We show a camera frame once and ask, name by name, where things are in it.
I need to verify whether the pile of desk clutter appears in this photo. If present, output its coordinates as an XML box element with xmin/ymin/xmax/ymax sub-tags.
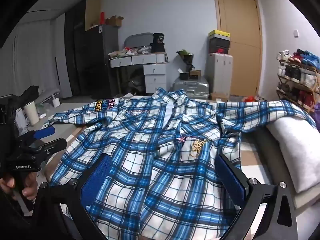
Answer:
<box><xmin>108</xmin><ymin>45</ymin><xmax>153</xmax><ymax>58</ymax></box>

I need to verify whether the white tumbler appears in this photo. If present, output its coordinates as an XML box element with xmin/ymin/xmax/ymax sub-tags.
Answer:
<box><xmin>23</xmin><ymin>102</ymin><xmax>40</xmax><ymax>126</ymax></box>

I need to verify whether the purple cloth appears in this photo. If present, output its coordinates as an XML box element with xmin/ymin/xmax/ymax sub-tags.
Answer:
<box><xmin>312</xmin><ymin>104</ymin><xmax>320</xmax><ymax>133</ymax></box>

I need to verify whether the black bag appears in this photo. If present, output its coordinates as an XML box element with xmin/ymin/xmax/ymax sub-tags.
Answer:
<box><xmin>20</xmin><ymin>86</ymin><xmax>40</xmax><ymax>102</ymax></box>

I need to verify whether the person's left hand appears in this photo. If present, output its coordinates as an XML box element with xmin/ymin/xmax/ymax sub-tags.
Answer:
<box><xmin>0</xmin><ymin>172</ymin><xmax>38</xmax><ymax>201</ymax></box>

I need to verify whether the dark grey cabinet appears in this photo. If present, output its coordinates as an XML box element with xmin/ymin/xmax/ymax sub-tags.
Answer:
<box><xmin>100</xmin><ymin>25</ymin><xmax>119</xmax><ymax>95</ymax></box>

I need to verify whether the white desk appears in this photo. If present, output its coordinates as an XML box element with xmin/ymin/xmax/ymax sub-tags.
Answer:
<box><xmin>109</xmin><ymin>52</ymin><xmax>168</xmax><ymax>95</ymax></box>

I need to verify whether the dark wrapped flower bouquet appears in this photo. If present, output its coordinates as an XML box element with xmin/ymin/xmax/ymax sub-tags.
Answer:
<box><xmin>176</xmin><ymin>50</ymin><xmax>194</xmax><ymax>72</ymax></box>

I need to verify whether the grey folded quilt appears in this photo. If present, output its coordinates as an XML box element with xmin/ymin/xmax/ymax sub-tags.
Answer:
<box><xmin>260</xmin><ymin>127</ymin><xmax>320</xmax><ymax>230</ymax></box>

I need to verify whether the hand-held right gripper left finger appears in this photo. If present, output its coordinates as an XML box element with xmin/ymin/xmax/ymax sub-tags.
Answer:
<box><xmin>32</xmin><ymin>152</ymin><xmax>113</xmax><ymax>240</ymax></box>

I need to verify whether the low cardboard box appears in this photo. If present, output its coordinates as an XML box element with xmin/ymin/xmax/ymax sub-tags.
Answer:
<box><xmin>209</xmin><ymin>92</ymin><xmax>229</xmax><ymax>102</ymax></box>

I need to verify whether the black wardrobe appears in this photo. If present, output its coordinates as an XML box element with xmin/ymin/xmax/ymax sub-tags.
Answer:
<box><xmin>64</xmin><ymin>0</ymin><xmax>105</xmax><ymax>98</ymax></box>

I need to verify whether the white drawer cabinet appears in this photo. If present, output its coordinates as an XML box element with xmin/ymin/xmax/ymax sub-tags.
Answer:
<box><xmin>144</xmin><ymin>64</ymin><xmax>167</xmax><ymax>94</ymax></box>

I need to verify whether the grey oval panel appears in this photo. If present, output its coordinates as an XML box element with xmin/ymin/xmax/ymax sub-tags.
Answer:
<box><xmin>124</xmin><ymin>32</ymin><xmax>153</xmax><ymax>49</ymax></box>

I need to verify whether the dark box with red bow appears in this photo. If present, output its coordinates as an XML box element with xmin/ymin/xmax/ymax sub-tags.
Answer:
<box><xmin>209</xmin><ymin>47</ymin><xmax>229</xmax><ymax>55</ymax></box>

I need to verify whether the blue plaid shirt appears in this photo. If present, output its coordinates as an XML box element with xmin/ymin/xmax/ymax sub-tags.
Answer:
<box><xmin>44</xmin><ymin>87</ymin><xmax>317</xmax><ymax>240</ymax></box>

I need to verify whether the wooden shoe rack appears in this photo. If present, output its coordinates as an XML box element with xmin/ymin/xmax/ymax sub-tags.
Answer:
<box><xmin>276</xmin><ymin>50</ymin><xmax>320</xmax><ymax>113</ymax></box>

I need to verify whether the silver suitcase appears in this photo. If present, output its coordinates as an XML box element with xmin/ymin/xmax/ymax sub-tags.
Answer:
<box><xmin>172</xmin><ymin>77</ymin><xmax>209</xmax><ymax>98</ymax></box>

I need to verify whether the large flat cardboard box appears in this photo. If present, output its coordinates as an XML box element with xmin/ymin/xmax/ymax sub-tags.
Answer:
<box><xmin>84</xmin><ymin>0</ymin><xmax>102</xmax><ymax>32</ymax></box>

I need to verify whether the dark bundle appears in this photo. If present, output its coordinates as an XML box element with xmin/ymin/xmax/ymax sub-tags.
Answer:
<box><xmin>125</xmin><ymin>67</ymin><xmax>145</xmax><ymax>93</ymax></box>

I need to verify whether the checkered bed sheet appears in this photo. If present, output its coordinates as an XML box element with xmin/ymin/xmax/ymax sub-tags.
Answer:
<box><xmin>44</xmin><ymin>92</ymin><xmax>279</xmax><ymax>205</ymax></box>

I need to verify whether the black shoe box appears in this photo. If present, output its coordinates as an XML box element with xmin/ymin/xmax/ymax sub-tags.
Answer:
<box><xmin>209</xmin><ymin>37</ymin><xmax>230</xmax><ymax>48</ymax></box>

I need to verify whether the white box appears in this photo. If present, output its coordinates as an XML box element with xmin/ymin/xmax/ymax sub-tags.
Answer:
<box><xmin>15</xmin><ymin>109</ymin><xmax>27</xmax><ymax>133</ymax></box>

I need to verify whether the wooden door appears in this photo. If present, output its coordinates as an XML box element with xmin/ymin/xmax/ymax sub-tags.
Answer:
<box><xmin>213</xmin><ymin>0</ymin><xmax>263</xmax><ymax>97</ymax></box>

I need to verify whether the white pillow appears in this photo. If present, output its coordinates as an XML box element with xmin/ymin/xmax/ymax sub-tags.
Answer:
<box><xmin>266</xmin><ymin>117</ymin><xmax>320</xmax><ymax>194</ymax></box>

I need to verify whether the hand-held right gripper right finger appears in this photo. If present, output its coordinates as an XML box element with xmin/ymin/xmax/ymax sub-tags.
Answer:
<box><xmin>214</xmin><ymin>154</ymin><xmax>300</xmax><ymax>240</ymax></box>

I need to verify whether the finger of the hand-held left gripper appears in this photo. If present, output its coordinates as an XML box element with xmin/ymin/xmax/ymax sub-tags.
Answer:
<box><xmin>23</xmin><ymin>137</ymin><xmax>68</xmax><ymax>161</ymax></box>
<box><xmin>18</xmin><ymin>126</ymin><xmax>56</xmax><ymax>145</ymax></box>

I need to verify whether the person's dark clothing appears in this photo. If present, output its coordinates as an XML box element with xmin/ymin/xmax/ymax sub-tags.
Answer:
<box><xmin>0</xmin><ymin>185</ymin><xmax>35</xmax><ymax>240</ymax></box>

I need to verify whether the red floor item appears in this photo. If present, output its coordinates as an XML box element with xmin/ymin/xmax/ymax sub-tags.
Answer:
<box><xmin>243</xmin><ymin>95</ymin><xmax>265</xmax><ymax>103</ymax></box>

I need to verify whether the small open cardboard box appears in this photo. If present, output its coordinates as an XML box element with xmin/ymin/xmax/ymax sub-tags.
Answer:
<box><xmin>105</xmin><ymin>16</ymin><xmax>125</xmax><ymax>27</ymax></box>

